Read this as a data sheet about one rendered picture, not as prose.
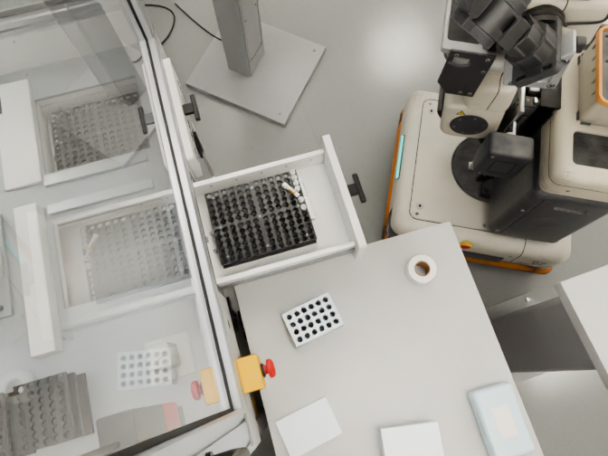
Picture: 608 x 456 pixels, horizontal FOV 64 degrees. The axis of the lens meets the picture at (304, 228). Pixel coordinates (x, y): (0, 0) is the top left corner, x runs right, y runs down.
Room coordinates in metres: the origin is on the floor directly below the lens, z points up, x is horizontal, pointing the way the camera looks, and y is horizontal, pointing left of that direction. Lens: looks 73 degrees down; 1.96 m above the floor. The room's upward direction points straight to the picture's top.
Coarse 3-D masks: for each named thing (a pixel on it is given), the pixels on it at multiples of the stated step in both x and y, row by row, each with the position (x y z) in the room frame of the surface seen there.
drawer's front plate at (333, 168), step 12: (324, 144) 0.53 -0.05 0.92; (324, 156) 0.52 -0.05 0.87; (336, 156) 0.50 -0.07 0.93; (336, 168) 0.47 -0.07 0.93; (336, 180) 0.44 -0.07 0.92; (336, 192) 0.43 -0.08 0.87; (348, 192) 0.41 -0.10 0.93; (348, 204) 0.38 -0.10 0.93; (348, 216) 0.35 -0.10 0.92; (348, 228) 0.34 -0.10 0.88; (360, 228) 0.32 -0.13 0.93; (360, 240) 0.29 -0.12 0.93; (360, 252) 0.28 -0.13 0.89
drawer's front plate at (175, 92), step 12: (168, 60) 0.76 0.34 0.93; (168, 72) 0.72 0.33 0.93; (168, 84) 0.69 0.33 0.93; (180, 96) 0.68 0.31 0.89; (180, 108) 0.62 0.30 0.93; (180, 120) 0.59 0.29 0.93; (180, 132) 0.56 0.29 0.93; (192, 144) 0.55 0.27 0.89; (192, 156) 0.50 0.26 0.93; (192, 168) 0.49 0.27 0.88
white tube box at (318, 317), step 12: (312, 300) 0.18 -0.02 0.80; (324, 300) 0.19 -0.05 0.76; (288, 312) 0.15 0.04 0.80; (300, 312) 0.15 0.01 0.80; (312, 312) 0.15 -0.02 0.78; (324, 312) 0.15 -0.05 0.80; (336, 312) 0.15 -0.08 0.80; (288, 324) 0.13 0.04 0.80; (300, 324) 0.13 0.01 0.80; (312, 324) 0.13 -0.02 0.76; (324, 324) 0.13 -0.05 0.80; (336, 324) 0.13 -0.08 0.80; (300, 336) 0.10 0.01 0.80; (312, 336) 0.10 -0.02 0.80
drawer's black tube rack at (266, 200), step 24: (216, 192) 0.42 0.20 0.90; (240, 192) 0.43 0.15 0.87; (264, 192) 0.43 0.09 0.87; (288, 192) 0.43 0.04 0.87; (216, 216) 0.36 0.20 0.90; (240, 216) 0.37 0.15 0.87; (264, 216) 0.36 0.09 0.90; (288, 216) 0.36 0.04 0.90; (216, 240) 0.30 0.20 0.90; (240, 240) 0.30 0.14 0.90; (264, 240) 0.30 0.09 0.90; (288, 240) 0.30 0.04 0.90
